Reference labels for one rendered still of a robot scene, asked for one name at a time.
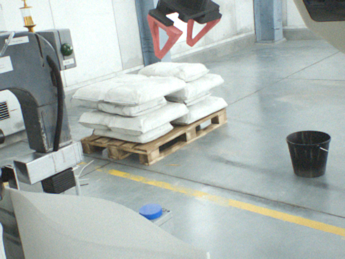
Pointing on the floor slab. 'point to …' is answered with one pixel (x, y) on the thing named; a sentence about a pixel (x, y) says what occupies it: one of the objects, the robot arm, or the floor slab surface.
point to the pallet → (187, 134)
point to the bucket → (309, 152)
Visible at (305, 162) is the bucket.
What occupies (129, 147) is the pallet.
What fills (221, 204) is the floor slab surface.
